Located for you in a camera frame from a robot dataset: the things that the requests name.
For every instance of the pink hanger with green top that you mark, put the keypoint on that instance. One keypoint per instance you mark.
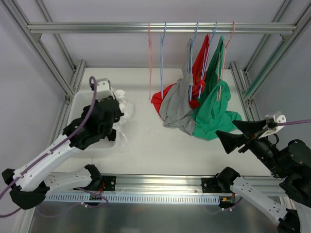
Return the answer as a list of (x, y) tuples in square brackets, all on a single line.
[(224, 58)]

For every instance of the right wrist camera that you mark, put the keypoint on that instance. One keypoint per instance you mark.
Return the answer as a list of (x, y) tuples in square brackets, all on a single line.
[(272, 122)]

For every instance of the blue wire hanger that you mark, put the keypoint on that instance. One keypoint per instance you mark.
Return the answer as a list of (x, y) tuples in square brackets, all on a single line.
[(162, 58)]

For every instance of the pink wire hanger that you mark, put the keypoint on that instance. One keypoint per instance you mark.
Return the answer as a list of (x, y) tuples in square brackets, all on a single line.
[(150, 59)]

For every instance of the black tank top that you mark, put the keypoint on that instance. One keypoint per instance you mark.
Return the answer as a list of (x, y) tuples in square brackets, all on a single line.
[(92, 130)]

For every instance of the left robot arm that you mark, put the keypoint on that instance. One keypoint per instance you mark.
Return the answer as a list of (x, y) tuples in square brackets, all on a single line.
[(29, 185)]

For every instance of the white perforated plastic basket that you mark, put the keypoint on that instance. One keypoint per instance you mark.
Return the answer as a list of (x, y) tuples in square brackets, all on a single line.
[(80, 100)]

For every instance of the aluminium frame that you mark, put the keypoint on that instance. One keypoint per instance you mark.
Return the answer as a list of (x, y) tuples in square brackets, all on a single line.
[(32, 30)]

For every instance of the slotted cable duct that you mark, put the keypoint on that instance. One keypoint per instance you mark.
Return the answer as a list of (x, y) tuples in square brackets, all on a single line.
[(136, 198)]

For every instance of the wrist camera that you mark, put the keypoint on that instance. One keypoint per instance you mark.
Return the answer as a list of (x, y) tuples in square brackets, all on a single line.
[(272, 122), (101, 88)]

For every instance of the grey tank top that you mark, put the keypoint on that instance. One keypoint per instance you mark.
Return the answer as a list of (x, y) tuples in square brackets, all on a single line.
[(176, 112)]

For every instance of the blue hanger with grey top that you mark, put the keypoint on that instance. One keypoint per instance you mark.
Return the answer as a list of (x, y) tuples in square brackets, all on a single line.
[(190, 59)]

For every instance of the red tank top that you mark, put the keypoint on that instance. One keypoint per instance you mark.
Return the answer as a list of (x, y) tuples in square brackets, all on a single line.
[(196, 71)]

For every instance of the green tank top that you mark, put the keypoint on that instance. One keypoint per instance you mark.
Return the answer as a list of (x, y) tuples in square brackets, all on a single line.
[(212, 114)]

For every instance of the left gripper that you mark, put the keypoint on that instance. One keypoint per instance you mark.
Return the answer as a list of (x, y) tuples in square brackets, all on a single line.
[(112, 107)]

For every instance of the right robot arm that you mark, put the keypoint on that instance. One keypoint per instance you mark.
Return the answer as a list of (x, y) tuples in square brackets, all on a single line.
[(292, 164)]

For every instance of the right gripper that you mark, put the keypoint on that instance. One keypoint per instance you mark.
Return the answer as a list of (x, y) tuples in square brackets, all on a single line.
[(252, 137)]

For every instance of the blue hanger with red top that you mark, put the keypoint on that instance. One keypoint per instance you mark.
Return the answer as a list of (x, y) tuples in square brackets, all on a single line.
[(205, 60)]

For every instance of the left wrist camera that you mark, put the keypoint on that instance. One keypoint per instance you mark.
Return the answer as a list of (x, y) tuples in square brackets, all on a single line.
[(101, 88)]

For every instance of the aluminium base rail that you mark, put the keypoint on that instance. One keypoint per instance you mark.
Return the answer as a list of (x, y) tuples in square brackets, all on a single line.
[(178, 184)]

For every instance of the white tank top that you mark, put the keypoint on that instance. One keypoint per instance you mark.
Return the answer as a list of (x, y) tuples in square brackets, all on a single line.
[(128, 109)]

